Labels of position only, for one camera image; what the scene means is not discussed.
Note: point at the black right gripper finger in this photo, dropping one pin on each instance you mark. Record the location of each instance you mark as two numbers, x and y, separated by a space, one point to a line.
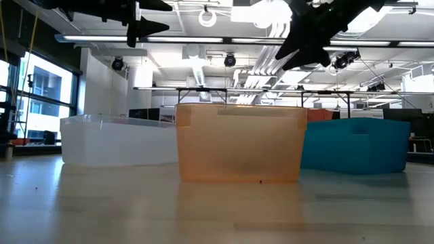
290 49
303 59

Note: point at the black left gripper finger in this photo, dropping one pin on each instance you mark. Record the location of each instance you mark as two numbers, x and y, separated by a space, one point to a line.
154 5
152 26

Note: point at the white ceiling pipes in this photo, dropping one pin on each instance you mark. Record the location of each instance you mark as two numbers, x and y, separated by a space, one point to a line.
268 61

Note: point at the ceiling light strip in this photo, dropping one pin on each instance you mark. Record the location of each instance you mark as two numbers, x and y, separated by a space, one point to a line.
359 43
101 38

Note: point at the black ceiling spotlight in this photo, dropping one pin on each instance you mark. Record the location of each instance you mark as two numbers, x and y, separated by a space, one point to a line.
117 63
346 61
230 60

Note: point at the orange box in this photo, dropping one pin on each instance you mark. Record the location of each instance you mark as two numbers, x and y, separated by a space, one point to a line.
320 115

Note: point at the black monitor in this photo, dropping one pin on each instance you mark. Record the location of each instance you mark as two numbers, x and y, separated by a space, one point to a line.
403 113
144 114

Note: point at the large window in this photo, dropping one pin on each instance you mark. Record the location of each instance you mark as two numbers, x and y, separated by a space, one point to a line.
51 84

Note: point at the teal plastic container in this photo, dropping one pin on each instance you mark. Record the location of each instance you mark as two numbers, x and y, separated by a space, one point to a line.
356 149

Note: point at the orange plastic container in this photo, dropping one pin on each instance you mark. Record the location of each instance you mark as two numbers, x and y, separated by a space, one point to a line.
237 145

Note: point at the black tripod stand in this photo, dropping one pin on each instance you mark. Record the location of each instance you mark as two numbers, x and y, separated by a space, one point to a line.
30 81

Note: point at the clear plastic container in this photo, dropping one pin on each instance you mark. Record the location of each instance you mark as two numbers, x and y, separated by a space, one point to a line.
118 145

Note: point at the black equipment stand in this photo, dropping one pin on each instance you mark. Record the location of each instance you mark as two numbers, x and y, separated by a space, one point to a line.
6 128

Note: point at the white ventilation duct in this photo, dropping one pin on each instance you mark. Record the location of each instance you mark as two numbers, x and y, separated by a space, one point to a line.
196 67

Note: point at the black table frame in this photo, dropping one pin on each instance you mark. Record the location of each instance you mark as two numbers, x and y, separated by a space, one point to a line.
203 89

